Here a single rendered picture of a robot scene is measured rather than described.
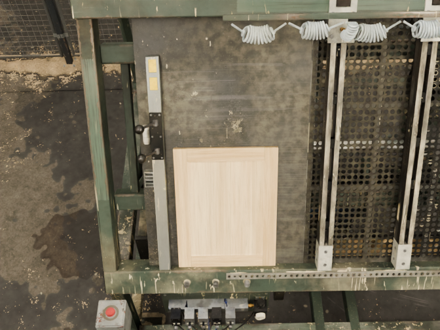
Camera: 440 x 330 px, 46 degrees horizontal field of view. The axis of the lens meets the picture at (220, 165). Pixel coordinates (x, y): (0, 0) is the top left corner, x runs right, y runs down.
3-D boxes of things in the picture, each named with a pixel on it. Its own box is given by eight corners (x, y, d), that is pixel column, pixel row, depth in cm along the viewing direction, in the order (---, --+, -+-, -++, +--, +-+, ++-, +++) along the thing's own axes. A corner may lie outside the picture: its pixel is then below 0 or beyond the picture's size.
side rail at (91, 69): (108, 259, 245) (103, 272, 235) (82, 15, 206) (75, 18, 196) (120, 258, 245) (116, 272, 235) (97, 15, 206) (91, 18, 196)
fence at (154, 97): (160, 265, 239) (159, 270, 236) (146, 55, 206) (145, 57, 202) (171, 265, 239) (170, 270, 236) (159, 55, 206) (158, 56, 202)
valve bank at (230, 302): (164, 340, 250) (158, 323, 230) (165, 311, 258) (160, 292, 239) (269, 339, 249) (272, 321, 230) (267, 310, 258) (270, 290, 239)
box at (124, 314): (103, 341, 232) (94, 327, 218) (106, 315, 239) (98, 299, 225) (129, 340, 232) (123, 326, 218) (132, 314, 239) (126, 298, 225)
